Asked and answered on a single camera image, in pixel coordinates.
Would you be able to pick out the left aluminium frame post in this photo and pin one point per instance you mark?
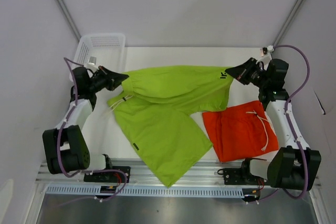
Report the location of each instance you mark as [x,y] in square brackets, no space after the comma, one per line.
[68,18]

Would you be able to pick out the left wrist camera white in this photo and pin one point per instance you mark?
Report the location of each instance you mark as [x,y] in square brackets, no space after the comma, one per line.
[91,64]

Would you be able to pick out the orange shorts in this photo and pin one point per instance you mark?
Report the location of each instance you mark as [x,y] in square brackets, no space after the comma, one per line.
[240,132]

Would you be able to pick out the white plastic basket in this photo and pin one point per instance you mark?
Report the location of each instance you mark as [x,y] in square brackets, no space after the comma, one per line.
[108,48]

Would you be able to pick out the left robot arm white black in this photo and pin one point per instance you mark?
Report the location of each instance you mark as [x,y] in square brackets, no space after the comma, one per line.
[65,146]

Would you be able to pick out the slotted white cable duct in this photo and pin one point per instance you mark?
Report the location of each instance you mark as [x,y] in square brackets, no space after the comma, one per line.
[151,191]

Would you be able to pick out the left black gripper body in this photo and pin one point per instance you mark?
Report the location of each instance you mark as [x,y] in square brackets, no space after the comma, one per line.
[97,83]

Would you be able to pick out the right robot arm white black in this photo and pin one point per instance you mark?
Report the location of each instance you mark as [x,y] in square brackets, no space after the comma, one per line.
[295,164]

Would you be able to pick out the aluminium frame post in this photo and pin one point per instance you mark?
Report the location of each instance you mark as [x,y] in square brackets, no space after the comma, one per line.
[68,18]
[297,6]

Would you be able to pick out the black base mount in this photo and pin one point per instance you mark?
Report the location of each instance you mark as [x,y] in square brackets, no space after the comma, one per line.
[238,176]
[109,177]

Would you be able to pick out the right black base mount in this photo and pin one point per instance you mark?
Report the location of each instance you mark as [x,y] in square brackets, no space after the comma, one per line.
[238,176]

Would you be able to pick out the right aluminium frame post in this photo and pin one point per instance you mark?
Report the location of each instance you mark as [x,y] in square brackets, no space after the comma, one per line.
[297,6]

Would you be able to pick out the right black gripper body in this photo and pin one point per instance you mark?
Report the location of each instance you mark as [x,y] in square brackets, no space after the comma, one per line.
[258,77]

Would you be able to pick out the lime green shorts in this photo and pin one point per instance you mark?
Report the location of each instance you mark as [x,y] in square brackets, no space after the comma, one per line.
[154,112]

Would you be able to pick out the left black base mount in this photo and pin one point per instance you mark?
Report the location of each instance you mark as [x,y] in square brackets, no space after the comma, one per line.
[109,177]

